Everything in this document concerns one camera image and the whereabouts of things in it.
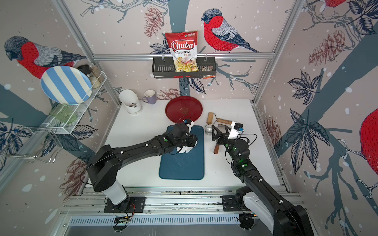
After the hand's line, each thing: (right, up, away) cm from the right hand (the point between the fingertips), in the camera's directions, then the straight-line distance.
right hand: (218, 125), depth 78 cm
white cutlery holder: (-63, +17, +31) cm, 72 cm away
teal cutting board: (-31, -3, +26) cm, 41 cm away
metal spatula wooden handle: (0, -15, +9) cm, 17 cm away
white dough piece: (-19, -12, -4) cm, 22 cm away
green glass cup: (-76, +7, -10) cm, 77 cm away
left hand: (-9, -7, +4) cm, 12 cm away
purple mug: (-48, +19, +36) cm, 63 cm away
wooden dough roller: (0, +2, +29) cm, 30 cm away
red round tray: (-22, +11, +39) cm, 46 cm away
